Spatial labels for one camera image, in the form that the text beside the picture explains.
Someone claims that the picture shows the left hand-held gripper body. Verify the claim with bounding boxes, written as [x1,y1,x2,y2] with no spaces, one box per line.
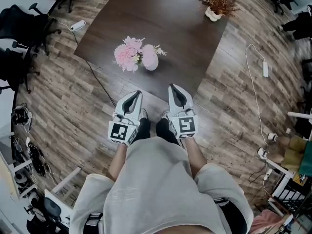
[108,113,141,147]

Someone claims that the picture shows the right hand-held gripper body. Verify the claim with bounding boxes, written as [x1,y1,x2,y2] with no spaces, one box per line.
[168,106,198,140]

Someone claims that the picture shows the white round vase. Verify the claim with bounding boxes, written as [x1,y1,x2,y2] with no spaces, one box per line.
[141,44,160,72]

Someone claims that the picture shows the pale pink flower bunch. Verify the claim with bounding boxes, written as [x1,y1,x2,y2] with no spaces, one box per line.
[113,44,138,73]

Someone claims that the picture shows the small cream flower sprig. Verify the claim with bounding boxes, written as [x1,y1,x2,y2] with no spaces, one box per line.
[153,44,168,57]

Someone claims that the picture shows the pink flowers with green leaves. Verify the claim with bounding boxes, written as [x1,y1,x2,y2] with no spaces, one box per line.
[121,35,147,67]

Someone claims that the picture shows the person's right forearm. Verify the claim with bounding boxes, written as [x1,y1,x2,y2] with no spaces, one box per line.
[182,137,208,178]

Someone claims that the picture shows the person's left forearm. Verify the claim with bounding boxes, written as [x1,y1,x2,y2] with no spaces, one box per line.
[108,144,130,181]

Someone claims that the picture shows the person's black trousers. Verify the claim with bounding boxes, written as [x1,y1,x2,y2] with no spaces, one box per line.
[135,117,182,146]

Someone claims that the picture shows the person's grey shirt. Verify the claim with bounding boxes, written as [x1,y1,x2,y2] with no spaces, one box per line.
[69,136,254,234]

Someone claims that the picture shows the white power strip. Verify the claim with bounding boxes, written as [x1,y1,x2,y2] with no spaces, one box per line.
[261,60,270,78]
[70,19,87,32]

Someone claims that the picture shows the dark wooden table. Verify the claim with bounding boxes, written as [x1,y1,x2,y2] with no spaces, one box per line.
[73,0,241,101]

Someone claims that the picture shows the dried brown plant white pot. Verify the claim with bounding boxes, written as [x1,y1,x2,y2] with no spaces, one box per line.
[198,0,241,22]

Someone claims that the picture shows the pink cloth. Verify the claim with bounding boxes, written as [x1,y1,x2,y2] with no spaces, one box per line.
[251,208,284,234]

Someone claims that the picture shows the white cable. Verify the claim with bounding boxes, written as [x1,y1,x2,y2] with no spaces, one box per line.
[244,43,270,156]

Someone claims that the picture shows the black strap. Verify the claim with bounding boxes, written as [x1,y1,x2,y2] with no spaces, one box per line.
[214,198,248,234]
[85,213,104,234]

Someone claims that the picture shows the black cable bundle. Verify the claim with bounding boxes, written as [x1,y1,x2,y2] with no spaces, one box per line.
[10,103,33,133]

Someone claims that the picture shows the white desk frame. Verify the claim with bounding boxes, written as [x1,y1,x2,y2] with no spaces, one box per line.
[287,111,312,121]

